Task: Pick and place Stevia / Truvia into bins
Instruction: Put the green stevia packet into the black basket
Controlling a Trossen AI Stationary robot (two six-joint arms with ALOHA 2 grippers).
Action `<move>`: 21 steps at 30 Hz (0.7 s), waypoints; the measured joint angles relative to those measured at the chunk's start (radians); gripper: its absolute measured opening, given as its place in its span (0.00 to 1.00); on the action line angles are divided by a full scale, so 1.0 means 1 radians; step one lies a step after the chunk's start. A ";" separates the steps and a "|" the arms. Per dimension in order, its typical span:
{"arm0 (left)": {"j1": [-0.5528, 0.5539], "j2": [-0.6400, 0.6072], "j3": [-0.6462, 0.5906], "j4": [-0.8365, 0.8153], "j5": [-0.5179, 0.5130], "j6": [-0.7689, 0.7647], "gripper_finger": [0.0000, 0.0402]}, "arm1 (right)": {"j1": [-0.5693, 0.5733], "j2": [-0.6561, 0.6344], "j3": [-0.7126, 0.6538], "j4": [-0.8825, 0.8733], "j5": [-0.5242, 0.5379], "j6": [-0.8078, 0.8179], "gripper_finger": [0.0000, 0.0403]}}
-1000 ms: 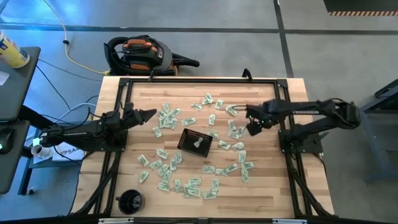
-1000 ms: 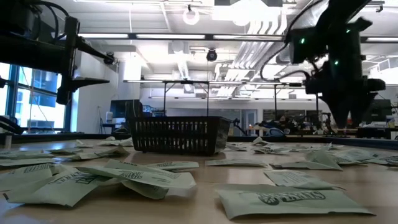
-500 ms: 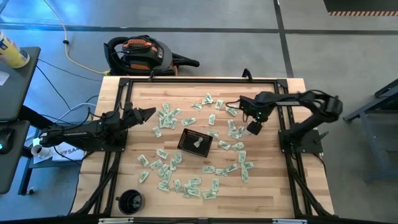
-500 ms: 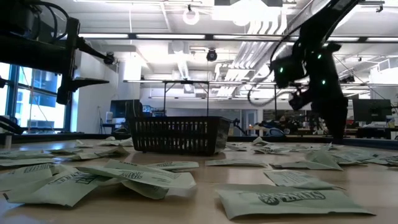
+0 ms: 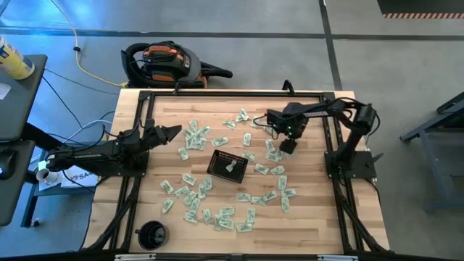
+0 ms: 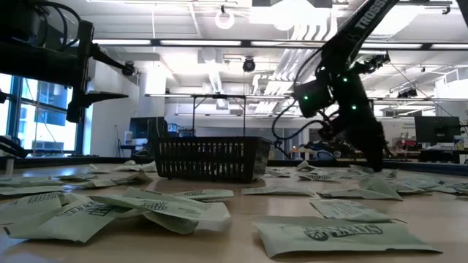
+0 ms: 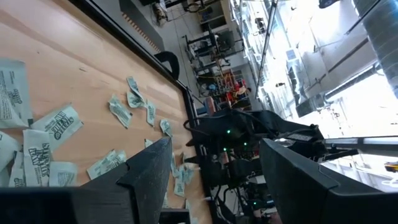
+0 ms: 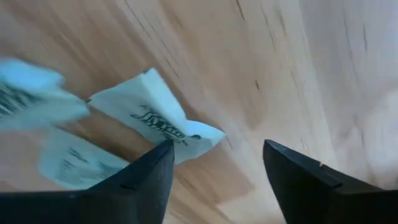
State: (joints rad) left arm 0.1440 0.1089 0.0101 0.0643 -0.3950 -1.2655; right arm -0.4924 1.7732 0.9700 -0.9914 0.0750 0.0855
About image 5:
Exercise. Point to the blurred white packet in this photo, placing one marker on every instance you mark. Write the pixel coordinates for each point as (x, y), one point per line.
(271, 157)

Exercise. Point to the white paper label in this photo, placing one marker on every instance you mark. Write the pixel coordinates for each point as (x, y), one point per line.
(3, 90)

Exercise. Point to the black mug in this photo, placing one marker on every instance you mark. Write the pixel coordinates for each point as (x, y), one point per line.
(152, 235)

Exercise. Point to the black aluminium table frame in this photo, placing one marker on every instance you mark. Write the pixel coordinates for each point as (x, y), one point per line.
(235, 94)

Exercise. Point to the black table clamp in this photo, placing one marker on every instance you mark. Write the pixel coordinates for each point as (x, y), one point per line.
(288, 86)
(176, 88)

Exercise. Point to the white printed paper sheet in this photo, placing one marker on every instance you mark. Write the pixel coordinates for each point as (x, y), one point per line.
(78, 179)

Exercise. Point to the black orange shop vacuum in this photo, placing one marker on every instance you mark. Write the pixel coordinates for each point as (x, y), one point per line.
(166, 65)

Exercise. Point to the dark grey desk top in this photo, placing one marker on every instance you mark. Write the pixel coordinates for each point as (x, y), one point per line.
(21, 108)

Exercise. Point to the black desk support beam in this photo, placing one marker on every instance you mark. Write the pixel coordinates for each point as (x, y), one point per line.
(40, 136)

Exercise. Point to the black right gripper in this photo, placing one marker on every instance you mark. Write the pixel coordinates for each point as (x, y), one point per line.
(290, 127)

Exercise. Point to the yellow wipes canister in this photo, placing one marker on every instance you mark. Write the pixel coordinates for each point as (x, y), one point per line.
(14, 61)

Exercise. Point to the blue metal cart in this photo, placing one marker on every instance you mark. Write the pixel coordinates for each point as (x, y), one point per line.
(431, 159)

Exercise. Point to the black mesh plastic basket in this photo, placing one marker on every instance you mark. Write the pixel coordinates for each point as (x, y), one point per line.
(221, 163)

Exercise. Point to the white paper cup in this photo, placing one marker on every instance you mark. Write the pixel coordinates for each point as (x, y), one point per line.
(45, 175)

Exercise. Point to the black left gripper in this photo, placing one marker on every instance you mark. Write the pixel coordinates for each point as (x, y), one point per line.
(154, 136)

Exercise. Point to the dark grey desk shelf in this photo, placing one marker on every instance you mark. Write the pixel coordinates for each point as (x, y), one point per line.
(14, 195)

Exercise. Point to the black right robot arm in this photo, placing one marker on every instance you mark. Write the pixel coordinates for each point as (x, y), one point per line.
(326, 108)

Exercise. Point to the silver metal bracket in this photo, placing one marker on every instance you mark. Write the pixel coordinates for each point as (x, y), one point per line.
(134, 257)
(337, 258)

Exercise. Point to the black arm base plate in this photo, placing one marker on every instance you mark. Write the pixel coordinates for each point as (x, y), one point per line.
(137, 168)
(362, 165)

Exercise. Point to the black computer mouse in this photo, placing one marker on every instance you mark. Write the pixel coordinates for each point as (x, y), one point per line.
(7, 163)

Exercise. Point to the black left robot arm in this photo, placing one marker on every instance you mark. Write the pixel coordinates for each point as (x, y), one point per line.
(90, 156)

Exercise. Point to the dark low side table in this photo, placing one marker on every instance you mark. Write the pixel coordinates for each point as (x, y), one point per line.
(29, 210)

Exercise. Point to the hazard striped floor mat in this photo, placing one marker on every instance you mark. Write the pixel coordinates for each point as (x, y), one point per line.
(417, 7)

